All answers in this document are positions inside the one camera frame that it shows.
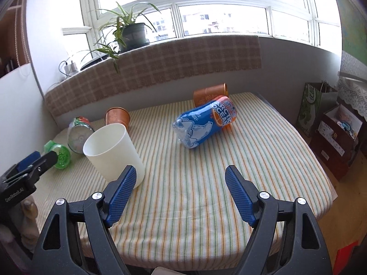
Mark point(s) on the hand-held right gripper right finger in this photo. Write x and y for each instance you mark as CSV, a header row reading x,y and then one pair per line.
x,y
238,192

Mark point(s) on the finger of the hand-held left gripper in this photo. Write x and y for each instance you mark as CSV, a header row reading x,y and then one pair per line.
x,y
43,163
30,158

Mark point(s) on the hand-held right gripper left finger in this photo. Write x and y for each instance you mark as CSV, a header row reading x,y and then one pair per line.
x,y
122,196

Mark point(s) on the copper cup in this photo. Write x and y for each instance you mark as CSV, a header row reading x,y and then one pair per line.
x,y
117,119
207,94

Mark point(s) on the white cup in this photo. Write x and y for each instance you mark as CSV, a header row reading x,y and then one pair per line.
x,y
114,154

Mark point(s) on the person's left hand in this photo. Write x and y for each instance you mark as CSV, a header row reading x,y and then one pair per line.
x,y
29,214

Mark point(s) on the green plastic bottle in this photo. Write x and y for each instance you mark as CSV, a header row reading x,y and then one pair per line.
x,y
60,156

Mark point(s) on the clear bottle red green label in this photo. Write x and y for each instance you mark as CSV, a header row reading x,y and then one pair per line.
x,y
78,138

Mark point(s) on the striped cloth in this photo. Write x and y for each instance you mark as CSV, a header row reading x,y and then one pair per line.
x,y
186,183

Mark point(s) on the blue plastic bottle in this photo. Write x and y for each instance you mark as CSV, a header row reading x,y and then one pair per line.
x,y
197,123

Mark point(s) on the white charger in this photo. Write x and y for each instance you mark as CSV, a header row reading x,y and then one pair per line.
x,y
71,67

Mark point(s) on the brown cardboard box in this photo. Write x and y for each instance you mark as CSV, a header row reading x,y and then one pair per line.
x,y
329,149

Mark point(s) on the green paper bag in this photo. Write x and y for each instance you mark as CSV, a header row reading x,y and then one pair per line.
x,y
311,111

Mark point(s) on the red box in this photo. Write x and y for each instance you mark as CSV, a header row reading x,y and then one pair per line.
x,y
345,260

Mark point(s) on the plaid cloth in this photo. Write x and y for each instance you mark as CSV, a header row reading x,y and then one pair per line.
x,y
172,63

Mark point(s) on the white lace cloth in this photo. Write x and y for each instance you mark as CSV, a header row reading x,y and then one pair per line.
x,y
353,91

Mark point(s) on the potted plant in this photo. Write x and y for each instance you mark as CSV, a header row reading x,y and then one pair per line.
x,y
133,34

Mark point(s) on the white window frame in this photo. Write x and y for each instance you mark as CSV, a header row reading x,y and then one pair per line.
x,y
220,3

